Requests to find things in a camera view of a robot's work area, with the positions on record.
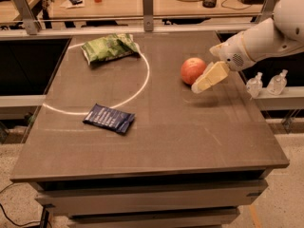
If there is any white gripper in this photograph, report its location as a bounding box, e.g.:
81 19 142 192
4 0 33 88
191 32 255 93

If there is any red apple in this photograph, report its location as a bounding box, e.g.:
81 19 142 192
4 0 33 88
180 58 207 85

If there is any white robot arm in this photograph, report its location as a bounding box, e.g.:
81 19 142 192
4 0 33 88
191 0 304 93

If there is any blue rxbar wrapper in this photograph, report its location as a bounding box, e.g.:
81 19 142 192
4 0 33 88
83 104 135 134

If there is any clear plastic bottle left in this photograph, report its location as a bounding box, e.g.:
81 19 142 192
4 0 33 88
246 72 263 98

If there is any clear plastic bottle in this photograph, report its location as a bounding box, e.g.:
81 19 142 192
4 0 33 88
267 69 288 95
246 72 263 98

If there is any black mesh pen cup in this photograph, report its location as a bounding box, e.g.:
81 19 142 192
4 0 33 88
202 0 217 9

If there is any clear plastic bottle right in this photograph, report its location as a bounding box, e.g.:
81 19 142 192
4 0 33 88
267 69 288 95

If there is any green chip bag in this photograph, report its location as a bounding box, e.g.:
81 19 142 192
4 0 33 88
81 33 140 64

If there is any white drawer cabinet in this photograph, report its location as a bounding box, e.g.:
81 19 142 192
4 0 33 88
36 173 268 228

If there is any grey metal rail frame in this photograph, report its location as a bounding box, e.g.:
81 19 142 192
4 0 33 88
0 0 284 42

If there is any black floor cable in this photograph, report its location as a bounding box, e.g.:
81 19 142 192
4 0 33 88
0 181 53 228

